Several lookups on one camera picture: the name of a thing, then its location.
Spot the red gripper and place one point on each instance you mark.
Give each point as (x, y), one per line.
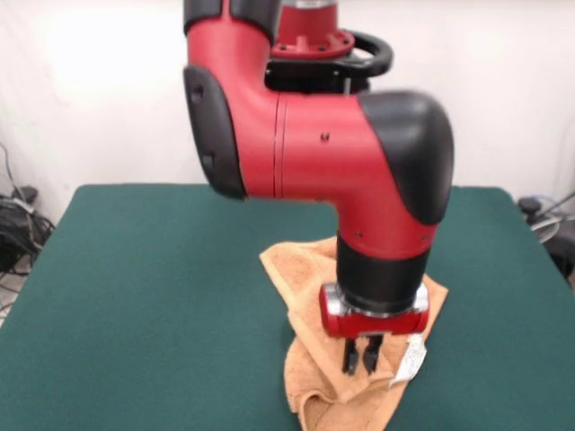
(377, 325)

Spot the tan terry towel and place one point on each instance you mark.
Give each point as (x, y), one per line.
(310, 287)

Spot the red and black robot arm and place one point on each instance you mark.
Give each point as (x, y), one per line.
(314, 157)

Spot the dark green table cloth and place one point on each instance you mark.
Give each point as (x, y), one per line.
(135, 314)

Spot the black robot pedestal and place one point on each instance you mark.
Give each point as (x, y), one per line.
(377, 54)

